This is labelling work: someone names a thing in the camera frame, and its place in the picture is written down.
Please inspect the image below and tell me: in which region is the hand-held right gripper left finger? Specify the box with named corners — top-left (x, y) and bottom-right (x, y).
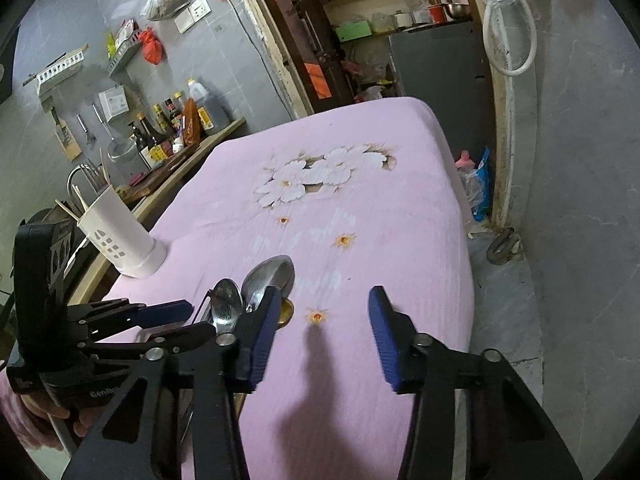
top-left (60, 285), bottom-right (283, 480)

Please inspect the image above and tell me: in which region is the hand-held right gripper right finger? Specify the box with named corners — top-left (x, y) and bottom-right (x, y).
top-left (367, 285), bottom-right (583, 480)

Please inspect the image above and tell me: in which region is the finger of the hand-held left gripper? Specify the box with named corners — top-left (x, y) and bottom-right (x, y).
top-left (65, 299), bottom-right (196, 334)
top-left (77, 322), bottom-right (217, 362)

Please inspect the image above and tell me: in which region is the round-bowl steel spoon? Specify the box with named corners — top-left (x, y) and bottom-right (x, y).
top-left (210, 278), bottom-right (244, 336)

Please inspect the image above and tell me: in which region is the oval-bowl steel spoon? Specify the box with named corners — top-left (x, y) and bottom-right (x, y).
top-left (242, 255), bottom-right (296, 313)

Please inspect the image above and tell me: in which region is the white plastic utensil holder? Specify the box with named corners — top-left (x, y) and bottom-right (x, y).
top-left (75, 185), bottom-right (167, 279)

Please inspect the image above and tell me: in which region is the person's left forearm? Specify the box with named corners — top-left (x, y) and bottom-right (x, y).
top-left (0, 375), bottom-right (66, 461)

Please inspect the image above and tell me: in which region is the person's left hand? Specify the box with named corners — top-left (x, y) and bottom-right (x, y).
top-left (19, 391), bottom-right (103, 438)

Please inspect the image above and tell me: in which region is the metal faucet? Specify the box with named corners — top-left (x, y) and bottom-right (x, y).
top-left (67, 162), bottom-right (103, 201)

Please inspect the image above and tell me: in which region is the wooden cutting board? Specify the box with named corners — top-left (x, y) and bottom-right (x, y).
top-left (117, 142), bottom-right (201, 201)

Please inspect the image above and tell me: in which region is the pink floral cloth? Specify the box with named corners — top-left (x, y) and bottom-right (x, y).
top-left (105, 96), bottom-right (476, 480)

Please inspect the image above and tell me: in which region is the metal strainer ladle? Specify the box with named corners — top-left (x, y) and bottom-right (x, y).
top-left (91, 102), bottom-right (138, 163)

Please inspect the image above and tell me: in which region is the metal spatula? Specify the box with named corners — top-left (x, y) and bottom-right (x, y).
top-left (76, 114), bottom-right (97, 147)

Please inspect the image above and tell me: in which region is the blue plastic bag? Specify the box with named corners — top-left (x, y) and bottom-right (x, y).
top-left (469, 147), bottom-right (493, 222)

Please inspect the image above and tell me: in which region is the orange sauce pouch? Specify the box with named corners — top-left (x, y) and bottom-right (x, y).
top-left (181, 97), bottom-right (202, 148)

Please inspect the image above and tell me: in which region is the large cooking oil bottle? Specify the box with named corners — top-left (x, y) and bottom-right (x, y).
top-left (186, 78), bottom-right (231, 136)

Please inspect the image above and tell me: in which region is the red plastic bag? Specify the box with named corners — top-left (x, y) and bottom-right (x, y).
top-left (138, 28), bottom-right (165, 66)

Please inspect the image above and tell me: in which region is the grey refrigerator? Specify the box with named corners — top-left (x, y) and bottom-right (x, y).
top-left (389, 20), bottom-right (496, 161)

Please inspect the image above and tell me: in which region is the dark wooden door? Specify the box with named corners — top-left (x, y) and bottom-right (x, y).
top-left (245, 0), bottom-right (351, 113)

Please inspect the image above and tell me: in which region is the green box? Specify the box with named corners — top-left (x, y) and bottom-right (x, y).
top-left (334, 20), bottom-right (373, 43)

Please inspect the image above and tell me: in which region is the clear bag of dried goods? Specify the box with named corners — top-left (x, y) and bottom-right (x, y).
top-left (140, 0), bottom-right (192, 22)

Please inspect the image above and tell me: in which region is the wooden wall knife holder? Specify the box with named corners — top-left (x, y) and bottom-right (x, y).
top-left (49, 105), bottom-right (83, 162)

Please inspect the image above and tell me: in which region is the white wall box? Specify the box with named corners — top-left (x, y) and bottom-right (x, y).
top-left (97, 85), bottom-right (130, 122)

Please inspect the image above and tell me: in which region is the white plastic wall rack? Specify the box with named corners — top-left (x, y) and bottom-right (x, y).
top-left (22, 42), bottom-right (91, 98)

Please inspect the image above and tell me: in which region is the white door frame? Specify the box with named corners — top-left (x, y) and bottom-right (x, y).
top-left (220, 0), bottom-right (541, 231)

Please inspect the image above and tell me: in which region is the metal wall shelf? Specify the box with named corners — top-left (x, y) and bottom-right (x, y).
top-left (106, 30), bottom-right (146, 77)

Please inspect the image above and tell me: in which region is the thin power cable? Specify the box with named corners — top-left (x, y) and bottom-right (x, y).
top-left (229, 0), bottom-right (297, 121)

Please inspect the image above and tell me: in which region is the white hose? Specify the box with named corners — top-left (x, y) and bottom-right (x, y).
top-left (482, 0), bottom-right (538, 78)

